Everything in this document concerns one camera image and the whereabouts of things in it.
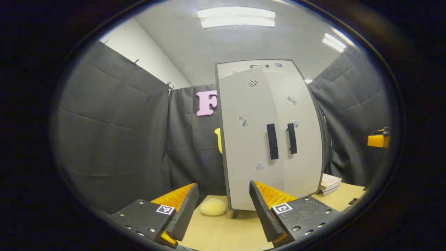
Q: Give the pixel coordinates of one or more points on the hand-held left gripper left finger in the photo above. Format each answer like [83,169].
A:
[184,212]

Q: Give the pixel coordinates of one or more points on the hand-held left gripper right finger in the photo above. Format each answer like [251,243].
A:
[264,216]

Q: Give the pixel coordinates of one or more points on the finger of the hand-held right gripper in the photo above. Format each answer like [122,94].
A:
[378,140]

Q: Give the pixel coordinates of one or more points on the grey cabinet door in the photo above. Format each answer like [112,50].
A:
[244,150]
[306,157]

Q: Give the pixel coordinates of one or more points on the grey cabinet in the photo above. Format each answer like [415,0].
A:
[235,213]

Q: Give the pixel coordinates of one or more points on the grey cabinet drawer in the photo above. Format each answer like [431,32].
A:
[230,69]

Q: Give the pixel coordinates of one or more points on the white book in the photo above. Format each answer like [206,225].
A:
[330,180]

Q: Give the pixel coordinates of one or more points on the black backdrop cloth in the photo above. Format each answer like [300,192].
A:
[115,132]

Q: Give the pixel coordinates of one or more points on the ceiling light panel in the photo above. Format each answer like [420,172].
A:
[236,17]
[334,41]

